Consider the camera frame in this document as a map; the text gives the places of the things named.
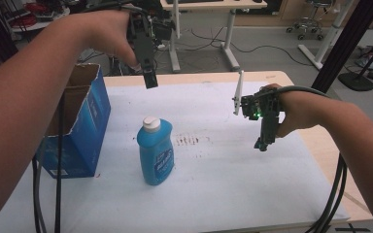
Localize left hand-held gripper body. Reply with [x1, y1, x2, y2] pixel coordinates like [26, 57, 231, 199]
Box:
[125, 0, 177, 71]

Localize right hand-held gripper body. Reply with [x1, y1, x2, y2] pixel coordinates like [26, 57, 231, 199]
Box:
[232, 69, 284, 131]

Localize person's right hand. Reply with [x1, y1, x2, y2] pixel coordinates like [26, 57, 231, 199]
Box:
[260, 83, 324, 139]

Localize person's left hand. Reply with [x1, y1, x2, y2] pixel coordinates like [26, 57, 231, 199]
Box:
[74, 9, 143, 73]

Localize white table mat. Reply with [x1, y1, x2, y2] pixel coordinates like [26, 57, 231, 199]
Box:
[0, 81, 352, 233]

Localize white-legged wooden desk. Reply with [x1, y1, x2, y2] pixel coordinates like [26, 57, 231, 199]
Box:
[159, 0, 269, 73]

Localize blue bottle with white cap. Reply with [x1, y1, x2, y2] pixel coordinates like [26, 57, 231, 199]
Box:
[136, 116, 176, 186]

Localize blue cardboard box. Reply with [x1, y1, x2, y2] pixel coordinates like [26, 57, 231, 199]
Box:
[34, 62, 112, 180]

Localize white desk leg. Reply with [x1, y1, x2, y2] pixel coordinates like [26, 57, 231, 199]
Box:
[297, 0, 349, 71]

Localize office chair base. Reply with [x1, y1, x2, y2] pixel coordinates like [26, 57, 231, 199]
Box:
[286, 0, 325, 42]

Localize black stand with round base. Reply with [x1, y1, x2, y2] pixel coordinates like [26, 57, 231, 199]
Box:
[337, 28, 373, 92]

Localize black floor cable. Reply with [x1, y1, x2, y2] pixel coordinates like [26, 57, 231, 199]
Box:
[180, 26, 315, 68]

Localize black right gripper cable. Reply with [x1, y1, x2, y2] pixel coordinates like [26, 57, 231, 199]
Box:
[265, 84, 349, 233]

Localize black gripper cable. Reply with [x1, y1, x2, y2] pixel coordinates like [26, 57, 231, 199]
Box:
[31, 91, 66, 233]
[265, 84, 349, 233]

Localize black metal frame post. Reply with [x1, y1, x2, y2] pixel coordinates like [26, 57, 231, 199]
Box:
[310, 0, 373, 95]

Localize red cable bundle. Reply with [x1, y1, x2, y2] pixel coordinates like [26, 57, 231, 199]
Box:
[21, 2, 51, 27]

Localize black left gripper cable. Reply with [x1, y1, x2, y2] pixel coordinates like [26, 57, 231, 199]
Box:
[31, 91, 66, 233]

